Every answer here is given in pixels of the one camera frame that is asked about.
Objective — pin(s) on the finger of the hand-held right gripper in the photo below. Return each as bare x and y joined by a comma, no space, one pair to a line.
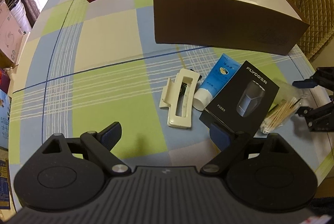
321,117
302,83

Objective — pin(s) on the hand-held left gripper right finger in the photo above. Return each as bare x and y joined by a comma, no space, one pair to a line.
219,135

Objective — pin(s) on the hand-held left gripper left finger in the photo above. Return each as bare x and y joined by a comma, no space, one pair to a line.
112,134

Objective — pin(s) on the bag of cotton swabs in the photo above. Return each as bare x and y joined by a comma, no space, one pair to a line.
279,112

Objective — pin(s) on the black shaver box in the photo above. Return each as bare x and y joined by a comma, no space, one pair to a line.
234,98

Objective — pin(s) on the blue and white cream tube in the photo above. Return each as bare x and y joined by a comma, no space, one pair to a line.
216,78

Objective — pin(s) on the cream hair claw clip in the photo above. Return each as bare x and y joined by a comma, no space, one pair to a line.
169,101

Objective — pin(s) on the large brown cardboard box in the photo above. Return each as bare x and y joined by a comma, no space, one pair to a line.
221,25

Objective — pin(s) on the checkered cloth covered desktop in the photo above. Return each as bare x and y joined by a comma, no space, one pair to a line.
104,83

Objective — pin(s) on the chair with quilted cover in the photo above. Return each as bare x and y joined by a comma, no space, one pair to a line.
313,5

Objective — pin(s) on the blue and white milk carton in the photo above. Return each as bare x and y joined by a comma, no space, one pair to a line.
4,177

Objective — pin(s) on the pink and white cardboard box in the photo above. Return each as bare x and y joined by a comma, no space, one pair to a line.
10,36

